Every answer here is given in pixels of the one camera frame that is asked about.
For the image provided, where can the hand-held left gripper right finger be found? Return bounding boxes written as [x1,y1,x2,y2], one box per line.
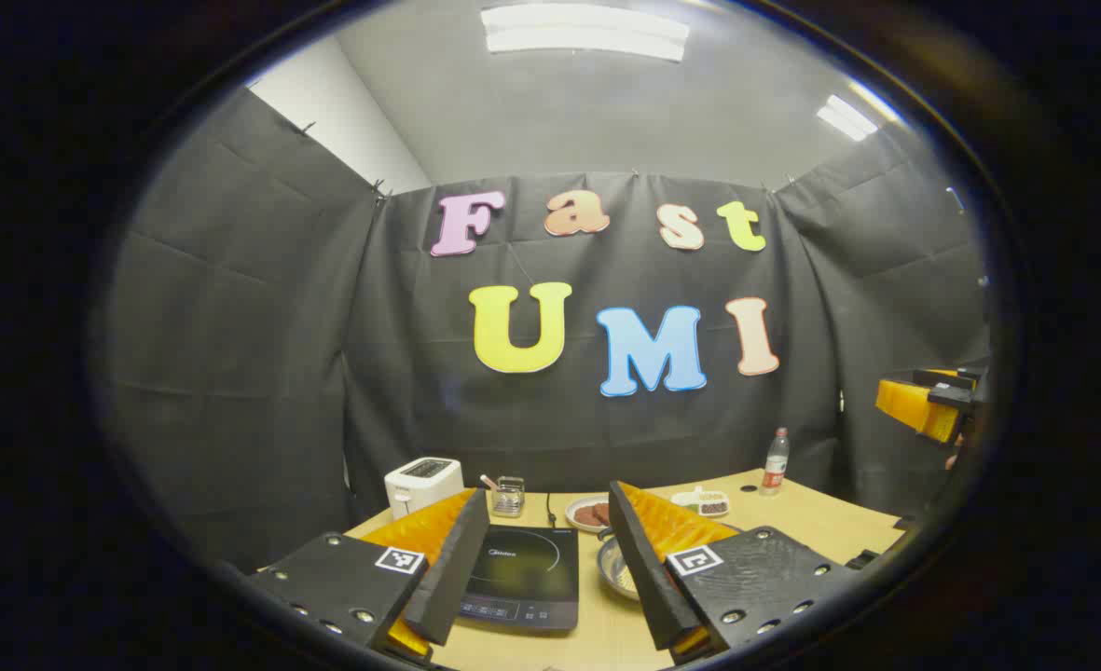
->
[608,481,860,664]

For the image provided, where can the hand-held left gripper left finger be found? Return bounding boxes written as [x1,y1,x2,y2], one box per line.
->
[247,487,491,664]

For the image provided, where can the stainless steel pot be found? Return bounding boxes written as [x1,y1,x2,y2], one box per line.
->
[596,525,644,603]

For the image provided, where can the black induction cooktop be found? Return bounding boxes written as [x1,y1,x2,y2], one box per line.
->
[457,524,581,631]

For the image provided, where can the white round plate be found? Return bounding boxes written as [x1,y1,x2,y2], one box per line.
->
[565,496,612,534]

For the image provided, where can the white divided bean dish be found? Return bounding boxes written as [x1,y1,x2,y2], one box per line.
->
[671,486,731,519]

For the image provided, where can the white toaster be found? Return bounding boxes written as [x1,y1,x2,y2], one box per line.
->
[384,457,465,520]

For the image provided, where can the clear plastic water bottle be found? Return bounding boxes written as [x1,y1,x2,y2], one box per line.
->
[761,428,791,497]

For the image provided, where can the small ceiling light panel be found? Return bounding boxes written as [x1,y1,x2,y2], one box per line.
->
[816,93,879,143]

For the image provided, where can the black backdrop cloth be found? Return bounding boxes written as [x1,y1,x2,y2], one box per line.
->
[103,89,991,569]

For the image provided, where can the large ceiling light panel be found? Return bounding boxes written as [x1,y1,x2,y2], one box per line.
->
[481,3,691,63]

